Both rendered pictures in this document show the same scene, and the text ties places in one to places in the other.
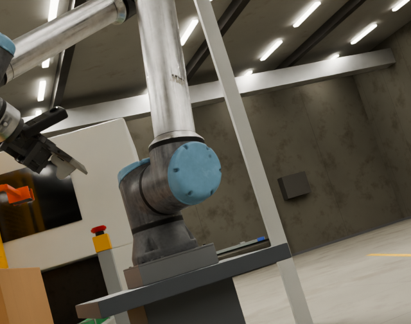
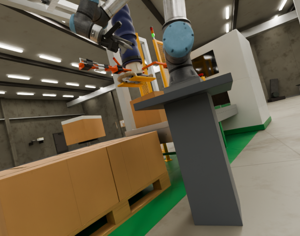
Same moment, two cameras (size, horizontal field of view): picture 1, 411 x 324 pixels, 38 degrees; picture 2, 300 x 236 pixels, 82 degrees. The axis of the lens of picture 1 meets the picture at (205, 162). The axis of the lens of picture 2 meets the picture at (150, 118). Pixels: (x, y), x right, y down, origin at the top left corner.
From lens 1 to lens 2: 0.86 m
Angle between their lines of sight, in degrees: 46
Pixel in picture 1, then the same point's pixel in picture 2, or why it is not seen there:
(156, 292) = (156, 100)
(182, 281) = (168, 95)
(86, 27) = not seen: outside the picture
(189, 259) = (185, 84)
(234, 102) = (299, 6)
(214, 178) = (187, 40)
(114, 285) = not seen: hidden behind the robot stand
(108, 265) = not seen: hidden behind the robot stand
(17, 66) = (111, 8)
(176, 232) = (183, 72)
